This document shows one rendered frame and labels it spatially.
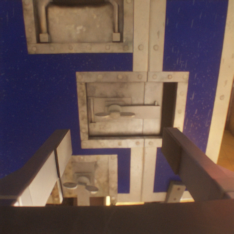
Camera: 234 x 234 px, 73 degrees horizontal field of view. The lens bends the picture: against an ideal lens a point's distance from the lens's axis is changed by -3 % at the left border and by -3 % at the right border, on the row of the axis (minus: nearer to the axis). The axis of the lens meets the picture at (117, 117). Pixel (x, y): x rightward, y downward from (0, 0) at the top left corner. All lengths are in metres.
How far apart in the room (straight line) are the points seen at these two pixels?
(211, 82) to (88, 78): 0.19
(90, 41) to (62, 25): 0.05
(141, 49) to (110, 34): 0.05
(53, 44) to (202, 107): 0.25
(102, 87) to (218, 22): 0.20
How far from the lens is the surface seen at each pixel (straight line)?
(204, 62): 0.29
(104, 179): 0.34
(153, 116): 0.28
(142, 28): 0.26
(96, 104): 0.28
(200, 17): 0.29
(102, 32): 0.28
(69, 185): 0.31
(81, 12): 0.29
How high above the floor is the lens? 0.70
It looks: 17 degrees up
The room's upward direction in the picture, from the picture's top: 180 degrees clockwise
